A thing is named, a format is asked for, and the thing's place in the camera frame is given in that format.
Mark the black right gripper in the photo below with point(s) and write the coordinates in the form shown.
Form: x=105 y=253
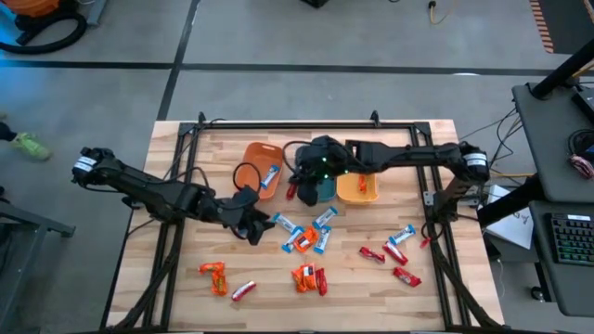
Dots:
x=325 y=155

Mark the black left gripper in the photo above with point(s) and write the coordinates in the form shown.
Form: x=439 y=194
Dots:
x=236 y=211

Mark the red KitKat candy bar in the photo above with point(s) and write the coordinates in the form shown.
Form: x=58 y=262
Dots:
x=407 y=277
x=395 y=253
x=372 y=254
x=321 y=282
x=291 y=190
x=243 y=291

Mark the blue white candy bar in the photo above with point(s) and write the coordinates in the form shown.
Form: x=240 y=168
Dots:
x=284 y=222
x=241 y=232
x=323 y=240
x=270 y=176
x=292 y=240
x=325 y=217
x=402 y=235

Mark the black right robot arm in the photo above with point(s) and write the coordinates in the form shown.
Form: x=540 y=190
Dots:
x=408 y=155

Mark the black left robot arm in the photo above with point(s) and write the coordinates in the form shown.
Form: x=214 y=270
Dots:
x=153 y=192

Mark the teal plastic bin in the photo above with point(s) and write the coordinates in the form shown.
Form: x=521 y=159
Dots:
x=327 y=191

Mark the yellow plastic bin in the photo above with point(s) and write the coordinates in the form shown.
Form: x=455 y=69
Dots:
x=352 y=196

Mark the orange plastic bin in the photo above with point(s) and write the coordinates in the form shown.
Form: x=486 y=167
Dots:
x=260 y=155

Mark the black desk beam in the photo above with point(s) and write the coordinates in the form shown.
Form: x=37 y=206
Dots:
x=506 y=205

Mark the white paper sheet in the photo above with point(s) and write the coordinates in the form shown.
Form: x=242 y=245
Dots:
x=515 y=230

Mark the grey metal stand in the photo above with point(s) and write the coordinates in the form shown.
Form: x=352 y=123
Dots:
x=32 y=222

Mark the person's foot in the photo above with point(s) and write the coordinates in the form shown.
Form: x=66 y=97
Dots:
x=32 y=146

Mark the grey desk top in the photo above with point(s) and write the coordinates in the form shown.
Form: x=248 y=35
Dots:
x=547 y=139

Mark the black caster wheel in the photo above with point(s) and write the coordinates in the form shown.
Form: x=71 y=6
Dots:
x=537 y=293

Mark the black backlit keyboard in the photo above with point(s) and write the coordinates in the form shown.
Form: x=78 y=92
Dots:
x=573 y=239

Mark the person's leg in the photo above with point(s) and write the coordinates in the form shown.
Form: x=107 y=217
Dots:
x=7 y=132

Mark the grey flat box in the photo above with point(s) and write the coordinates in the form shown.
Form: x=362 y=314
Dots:
x=95 y=11

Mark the black pole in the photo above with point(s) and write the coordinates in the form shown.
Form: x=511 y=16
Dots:
x=561 y=72

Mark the black device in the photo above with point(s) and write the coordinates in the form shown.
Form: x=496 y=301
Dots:
x=585 y=104

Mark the dark mat with striped edge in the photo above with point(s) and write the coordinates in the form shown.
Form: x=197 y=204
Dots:
x=566 y=23

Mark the orange vacuum cleaner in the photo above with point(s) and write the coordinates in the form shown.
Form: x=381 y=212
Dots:
x=28 y=7

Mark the black aluminium table frame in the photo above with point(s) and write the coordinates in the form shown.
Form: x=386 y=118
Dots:
x=301 y=125

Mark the grey metal bracket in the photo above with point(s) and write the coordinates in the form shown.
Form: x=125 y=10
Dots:
x=429 y=198

